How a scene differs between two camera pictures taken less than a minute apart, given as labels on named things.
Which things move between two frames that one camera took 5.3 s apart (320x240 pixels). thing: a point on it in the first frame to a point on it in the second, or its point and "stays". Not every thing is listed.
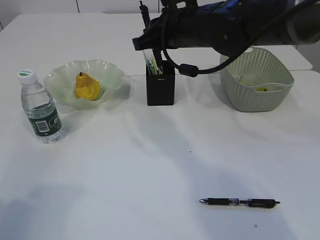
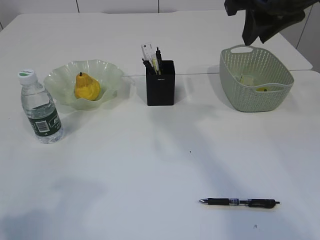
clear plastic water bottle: [40, 109] stays
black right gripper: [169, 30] to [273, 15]
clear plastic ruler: [148, 54] stays
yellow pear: [86, 87] stays
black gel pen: [145, 15] to [147, 64]
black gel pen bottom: [256, 203] stays
